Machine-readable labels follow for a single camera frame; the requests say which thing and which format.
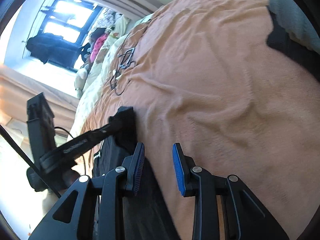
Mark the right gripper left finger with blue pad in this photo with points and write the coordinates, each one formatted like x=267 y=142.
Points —
x=87 y=202

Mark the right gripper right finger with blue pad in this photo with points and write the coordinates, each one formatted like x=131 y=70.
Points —
x=226 y=200

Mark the orange bed blanket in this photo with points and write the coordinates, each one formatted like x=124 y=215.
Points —
x=204 y=77

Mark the peach curtain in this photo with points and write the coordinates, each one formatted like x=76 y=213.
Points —
x=23 y=98

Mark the plush toys pile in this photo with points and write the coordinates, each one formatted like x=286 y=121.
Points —
x=109 y=26

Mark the grey and black clothes pile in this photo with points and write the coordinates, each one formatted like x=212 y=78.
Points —
x=293 y=34

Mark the black garment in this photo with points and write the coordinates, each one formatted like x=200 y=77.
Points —
x=145 y=214

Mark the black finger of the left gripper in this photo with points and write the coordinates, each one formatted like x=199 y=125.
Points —
x=64 y=156

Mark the black framed window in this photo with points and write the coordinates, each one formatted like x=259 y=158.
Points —
x=59 y=34

